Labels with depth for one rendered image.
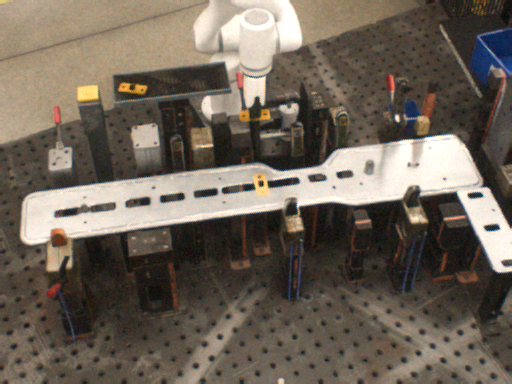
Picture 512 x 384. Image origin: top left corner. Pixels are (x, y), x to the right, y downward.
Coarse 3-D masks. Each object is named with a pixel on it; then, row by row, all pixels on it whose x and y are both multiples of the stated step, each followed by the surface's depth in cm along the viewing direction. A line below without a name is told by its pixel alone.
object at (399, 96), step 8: (400, 80) 229; (408, 80) 229; (400, 88) 229; (408, 88) 227; (400, 96) 233; (392, 104) 235; (400, 104) 235; (392, 112) 236; (400, 112) 236; (400, 120) 238
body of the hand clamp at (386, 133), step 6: (384, 114) 242; (390, 114) 242; (384, 120) 242; (384, 126) 243; (396, 126) 240; (384, 132) 244; (390, 132) 241; (396, 132) 241; (402, 132) 242; (378, 138) 250; (384, 138) 245; (390, 138) 243; (396, 138) 243; (402, 138) 244
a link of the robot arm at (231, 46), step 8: (240, 16) 252; (232, 24) 249; (224, 32) 249; (232, 32) 249; (224, 40) 249; (232, 40) 250; (224, 48) 251; (232, 48) 252; (216, 56) 263; (224, 56) 261; (232, 56) 259; (232, 64) 259; (232, 72) 260; (232, 80) 263
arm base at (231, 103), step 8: (232, 88) 266; (208, 96) 284; (216, 96) 270; (224, 96) 269; (232, 96) 269; (240, 96) 273; (208, 104) 281; (216, 104) 273; (224, 104) 272; (232, 104) 272; (240, 104) 276; (208, 112) 279; (216, 112) 277; (232, 112) 275
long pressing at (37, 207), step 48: (384, 144) 239; (432, 144) 239; (48, 192) 226; (96, 192) 226; (144, 192) 226; (192, 192) 226; (240, 192) 226; (288, 192) 226; (336, 192) 226; (384, 192) 226; (432, 192) 226
